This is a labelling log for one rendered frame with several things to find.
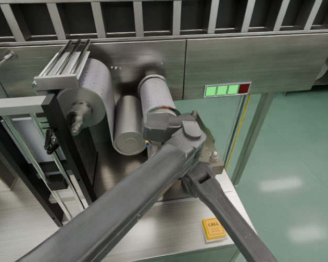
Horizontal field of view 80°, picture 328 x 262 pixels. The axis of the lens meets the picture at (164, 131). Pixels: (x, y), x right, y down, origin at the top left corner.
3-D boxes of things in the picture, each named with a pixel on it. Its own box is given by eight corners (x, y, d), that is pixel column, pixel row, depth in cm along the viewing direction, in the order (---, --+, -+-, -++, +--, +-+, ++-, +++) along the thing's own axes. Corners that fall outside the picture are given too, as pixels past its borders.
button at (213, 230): (207, 240, 71) (208, 237, 70) (201, 221, 77) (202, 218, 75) (225, 237, 72) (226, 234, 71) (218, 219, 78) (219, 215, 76)
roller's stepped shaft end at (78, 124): (70, 139, 52) (65, 129, 50) (74, 125, 56) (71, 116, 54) (82, 138, 52) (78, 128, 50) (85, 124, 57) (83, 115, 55)
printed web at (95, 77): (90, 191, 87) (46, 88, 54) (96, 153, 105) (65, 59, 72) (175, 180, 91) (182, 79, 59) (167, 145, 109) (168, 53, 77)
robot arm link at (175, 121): (198, 138, 45) (199, 114, 45) (168, 137, 44) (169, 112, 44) (189, 138, 52) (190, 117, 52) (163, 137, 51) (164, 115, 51)
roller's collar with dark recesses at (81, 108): (70, 130, 57) (63, 112, 53) (74, 118, 62) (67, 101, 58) (92, 128, 58) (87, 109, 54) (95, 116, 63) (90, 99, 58)
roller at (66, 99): (65, 128, 64) (49, 90, 55) (79, 92, 83) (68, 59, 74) (109, 124, 65) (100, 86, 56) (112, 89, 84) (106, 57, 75)
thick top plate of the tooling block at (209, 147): (187, 178, 84) (188, 169, 80) (170, 123, 115) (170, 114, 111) (222, 173, 86) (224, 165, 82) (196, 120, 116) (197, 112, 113)
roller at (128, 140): (116, 157, 74) (111, 133, 67) (117, 118, 94) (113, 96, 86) (147, 153, 76) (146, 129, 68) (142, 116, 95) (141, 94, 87)
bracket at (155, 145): (151, 199, 84) (148, 149, 65) (150, 187, 89) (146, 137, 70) (163, 198, 85) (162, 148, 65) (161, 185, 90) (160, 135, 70)
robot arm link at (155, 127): (193, 167, 43) (203, 136, 39) (142, 166, 41) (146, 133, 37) (184, 134, 53) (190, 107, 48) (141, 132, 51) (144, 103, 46)
